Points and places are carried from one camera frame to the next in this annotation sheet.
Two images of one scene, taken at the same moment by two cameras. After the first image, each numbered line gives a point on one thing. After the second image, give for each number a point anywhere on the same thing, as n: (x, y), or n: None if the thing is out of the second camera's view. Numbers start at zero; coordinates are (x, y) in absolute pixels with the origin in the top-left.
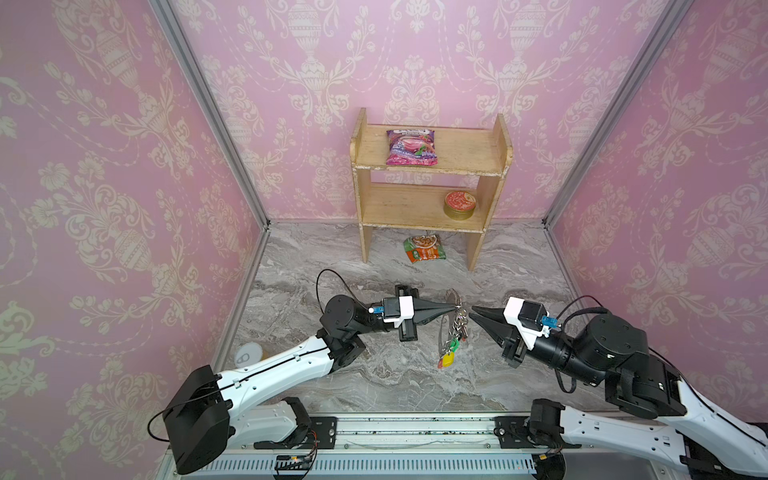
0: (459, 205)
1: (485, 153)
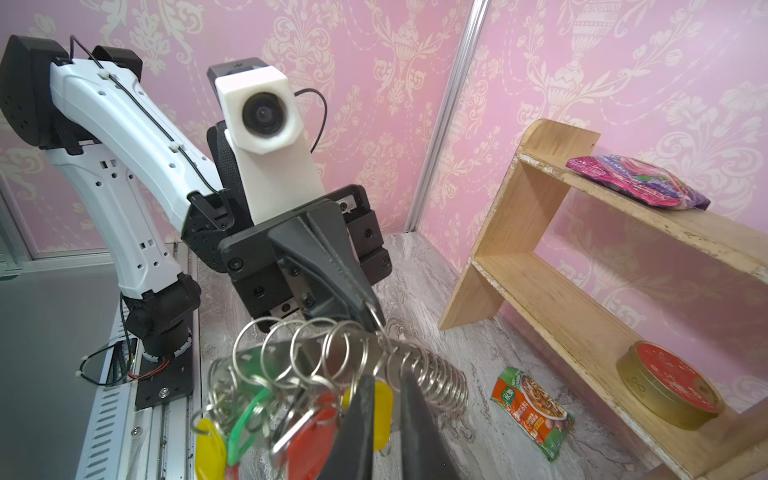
0: (669, 386)
1: (730, 447)
